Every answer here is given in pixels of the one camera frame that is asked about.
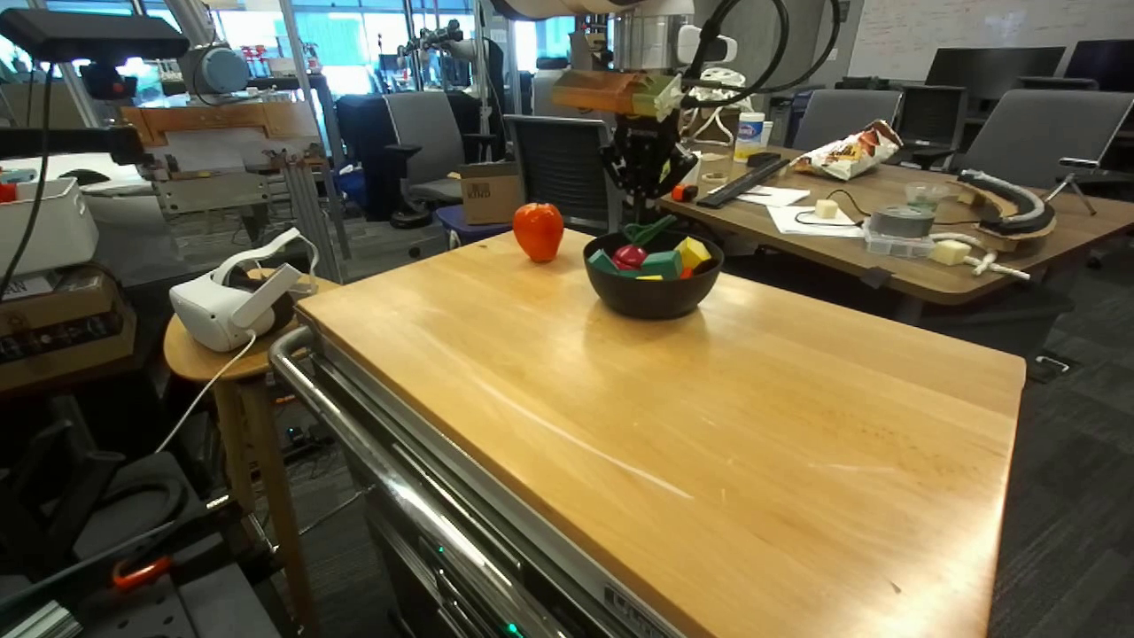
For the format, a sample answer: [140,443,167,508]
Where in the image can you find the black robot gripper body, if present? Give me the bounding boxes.
[602,115,697,201]

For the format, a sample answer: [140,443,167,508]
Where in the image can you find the yellow wooden block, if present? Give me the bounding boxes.
[672,238,714,279]

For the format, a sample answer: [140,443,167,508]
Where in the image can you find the red toy radish green leaves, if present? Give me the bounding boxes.
[612,215,676,271]

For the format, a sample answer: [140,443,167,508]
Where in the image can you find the teal wooden rectangular block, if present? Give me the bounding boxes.
[589,247,639,276]

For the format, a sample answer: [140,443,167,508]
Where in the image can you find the teal wooden cube block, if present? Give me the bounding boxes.
[636,253,680,279]

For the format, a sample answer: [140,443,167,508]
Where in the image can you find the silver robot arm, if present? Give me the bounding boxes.
[489,0,695,231]

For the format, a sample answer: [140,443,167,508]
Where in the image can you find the red apple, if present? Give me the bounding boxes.
[512,201,565,261]

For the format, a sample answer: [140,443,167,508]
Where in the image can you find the black bowl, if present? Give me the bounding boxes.
[584,234,723,318]

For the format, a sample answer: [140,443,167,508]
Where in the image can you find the black keyboard bar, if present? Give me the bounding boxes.
[697,154,789,208]

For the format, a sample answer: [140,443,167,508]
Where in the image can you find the white paper sheets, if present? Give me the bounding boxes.
[743,185,865,238]

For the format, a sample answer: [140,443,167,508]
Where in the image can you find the snack chips bag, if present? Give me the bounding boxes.
[789,120,904,180]

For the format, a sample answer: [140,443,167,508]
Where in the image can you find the wooden office desk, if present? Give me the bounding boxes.
[667,162,1134,306]

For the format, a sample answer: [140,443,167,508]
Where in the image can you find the grey curved headband device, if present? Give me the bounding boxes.
[958,171,1054,238]

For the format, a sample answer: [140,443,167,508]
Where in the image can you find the grey office chair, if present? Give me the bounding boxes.
[958,90,1134,187]

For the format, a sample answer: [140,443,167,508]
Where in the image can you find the white VR headset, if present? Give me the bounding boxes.
[169,226,319,352]

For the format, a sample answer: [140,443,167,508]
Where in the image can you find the round wooden stool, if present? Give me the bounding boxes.
[162,318,319,638]

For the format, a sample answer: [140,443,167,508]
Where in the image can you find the steel cart handle bar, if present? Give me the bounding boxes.
[271,330,568,638]

